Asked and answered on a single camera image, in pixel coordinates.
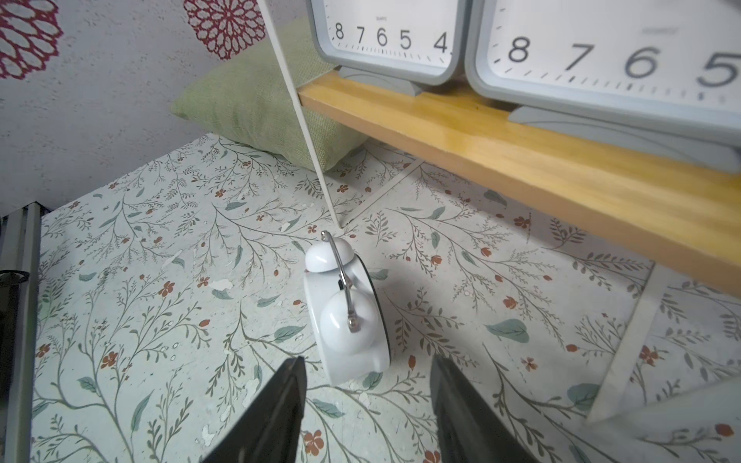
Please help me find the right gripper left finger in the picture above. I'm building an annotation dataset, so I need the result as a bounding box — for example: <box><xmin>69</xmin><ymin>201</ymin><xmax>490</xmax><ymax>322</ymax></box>
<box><xmin>204</xmin><ymin>356</ymin><xmax>307</xmax><ymax>462</ymax></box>

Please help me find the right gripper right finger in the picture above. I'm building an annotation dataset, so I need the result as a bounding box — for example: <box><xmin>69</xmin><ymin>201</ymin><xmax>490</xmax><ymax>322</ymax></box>
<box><xmin>430</xmin><ymin>355</ymin><xmax>536</xmax><ymax>462</ymax></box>

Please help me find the white twin-bell clock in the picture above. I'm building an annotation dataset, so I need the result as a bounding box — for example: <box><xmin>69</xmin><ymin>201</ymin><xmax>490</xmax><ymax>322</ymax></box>
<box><xmin>303</xmin><ymin>231</ymin><xmax>391</xmax><ymax>386</ymax></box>

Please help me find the wooden white-framed two-tier shelf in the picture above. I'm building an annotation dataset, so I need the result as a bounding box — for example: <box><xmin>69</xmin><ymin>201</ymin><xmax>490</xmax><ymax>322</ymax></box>
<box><xmin>262</xmin><ymin>9</ymin><xmax>740</xmax><ymax>428</ymax></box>

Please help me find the grey square clock face-down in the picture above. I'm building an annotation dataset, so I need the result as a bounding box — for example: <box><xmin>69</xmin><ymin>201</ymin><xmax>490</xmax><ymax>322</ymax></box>
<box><xmin>307</xmin><ymin>0</ymin><xmax>472</xmax><ymax>96</ymax></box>

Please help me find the grey square alarm clock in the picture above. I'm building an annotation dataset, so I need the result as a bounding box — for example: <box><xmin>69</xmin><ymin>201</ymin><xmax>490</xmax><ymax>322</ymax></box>
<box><xmin>465</xmin><ymin>0</ymin><xmax>740</xmax><ymax>174</ymax></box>

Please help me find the green pillow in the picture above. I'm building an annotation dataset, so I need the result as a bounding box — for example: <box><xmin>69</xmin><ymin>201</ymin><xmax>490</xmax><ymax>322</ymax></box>
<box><xmin>170</xmin><ymin>17</ymin><xmax>369</xmax><ymax>172</ymax></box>

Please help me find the metal base rail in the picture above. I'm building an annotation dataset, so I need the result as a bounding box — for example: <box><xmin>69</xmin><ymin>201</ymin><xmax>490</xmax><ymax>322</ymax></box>
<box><xmin>1</xmin><ymin>202</ymin><xmax>47</xmax><ymax>462</ymax></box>

